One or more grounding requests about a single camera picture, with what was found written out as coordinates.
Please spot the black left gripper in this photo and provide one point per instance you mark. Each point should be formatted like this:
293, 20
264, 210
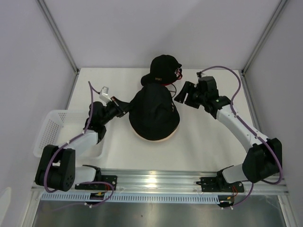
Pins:
124, 107

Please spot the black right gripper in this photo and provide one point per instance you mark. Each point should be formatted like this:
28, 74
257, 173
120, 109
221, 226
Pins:
188, 88

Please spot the red baseball cap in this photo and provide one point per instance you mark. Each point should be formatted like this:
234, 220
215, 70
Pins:
173, 77

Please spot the black sport baseball cap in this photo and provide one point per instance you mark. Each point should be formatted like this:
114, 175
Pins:
160, 67

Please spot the beige black reversible bucket hat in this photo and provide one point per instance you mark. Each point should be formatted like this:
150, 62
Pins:
154, 132

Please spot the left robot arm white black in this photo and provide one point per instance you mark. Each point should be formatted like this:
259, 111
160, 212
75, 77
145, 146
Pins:
57, 169

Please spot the white plastic bin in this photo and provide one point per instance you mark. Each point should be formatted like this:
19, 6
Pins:
61, 126

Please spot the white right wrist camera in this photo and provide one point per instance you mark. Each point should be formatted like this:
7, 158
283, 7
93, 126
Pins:
201, 76

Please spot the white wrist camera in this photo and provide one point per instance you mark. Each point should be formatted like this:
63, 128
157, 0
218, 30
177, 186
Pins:
201, 76
103, 95

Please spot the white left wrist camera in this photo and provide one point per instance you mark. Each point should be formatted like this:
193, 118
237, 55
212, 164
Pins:
103, 95

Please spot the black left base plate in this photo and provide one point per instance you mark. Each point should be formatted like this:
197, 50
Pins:
100, 182

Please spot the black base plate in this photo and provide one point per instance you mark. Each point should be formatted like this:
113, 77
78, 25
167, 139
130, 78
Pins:
100, 182
216, 184

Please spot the aluminium mounting rail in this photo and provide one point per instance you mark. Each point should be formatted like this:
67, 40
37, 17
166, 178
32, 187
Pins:
176, 182

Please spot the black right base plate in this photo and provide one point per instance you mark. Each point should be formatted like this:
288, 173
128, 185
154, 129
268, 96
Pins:
216, 184

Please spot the left aluminium frame post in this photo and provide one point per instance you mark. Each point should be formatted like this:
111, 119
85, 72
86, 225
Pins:
57, 34

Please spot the aluminium frame post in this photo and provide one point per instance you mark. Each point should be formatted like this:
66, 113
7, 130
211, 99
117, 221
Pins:
265, 35
57, 34

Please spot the white slotted cable duct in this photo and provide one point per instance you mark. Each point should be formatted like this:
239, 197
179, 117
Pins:
131, 197

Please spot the right aluminium frame post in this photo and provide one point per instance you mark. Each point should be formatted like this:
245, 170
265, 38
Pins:
265, 35

